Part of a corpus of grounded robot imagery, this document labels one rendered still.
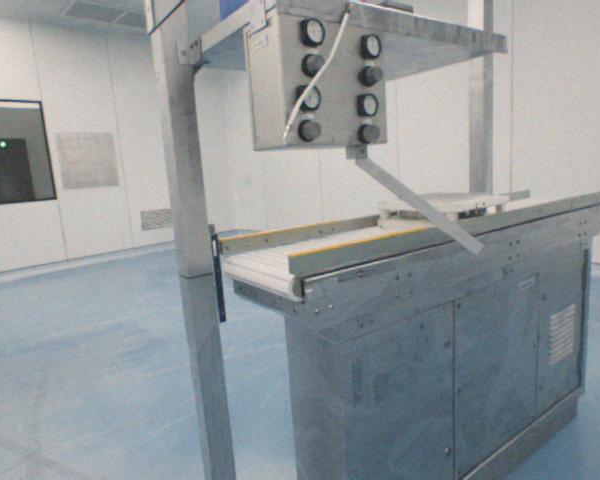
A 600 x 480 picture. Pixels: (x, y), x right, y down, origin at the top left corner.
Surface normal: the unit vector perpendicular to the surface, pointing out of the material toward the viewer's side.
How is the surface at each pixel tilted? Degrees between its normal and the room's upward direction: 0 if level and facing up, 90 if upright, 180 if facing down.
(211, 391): 90
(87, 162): 90
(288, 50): 90
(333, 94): 90
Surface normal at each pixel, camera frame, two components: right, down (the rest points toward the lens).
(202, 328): 0.59, 0.10
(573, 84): -0.72, 0.17
